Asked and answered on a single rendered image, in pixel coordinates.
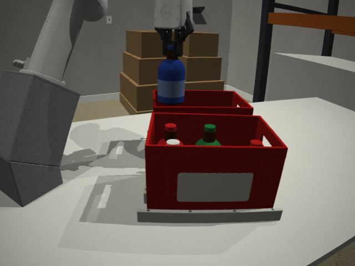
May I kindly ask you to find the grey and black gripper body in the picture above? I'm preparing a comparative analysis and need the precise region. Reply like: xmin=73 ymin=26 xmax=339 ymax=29
xmin=154 ymin=0 xmax=192 ymax=29

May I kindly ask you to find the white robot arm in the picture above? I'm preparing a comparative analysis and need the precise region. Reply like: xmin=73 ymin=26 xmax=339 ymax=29
xmin=13 ymin=0 xmax=211 ymax=87

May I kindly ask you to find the red crate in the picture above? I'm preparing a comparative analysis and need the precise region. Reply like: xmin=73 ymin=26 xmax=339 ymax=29
xmin=154 ymin=90 xmax=253 ymax=115
xmin=145 ymin=112 xmax=288 ymax=210

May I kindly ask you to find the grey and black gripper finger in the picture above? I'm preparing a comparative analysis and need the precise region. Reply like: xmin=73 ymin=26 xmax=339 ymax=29
xmin=155 ymin=28 xmax=173 ymax=55
xmin=173 ymin=12 xmax=194 ymax=57

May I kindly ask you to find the green bottle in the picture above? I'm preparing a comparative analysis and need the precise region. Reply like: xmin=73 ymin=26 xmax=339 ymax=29
xmin=195 ymin=124 xmax=221 ymax=146

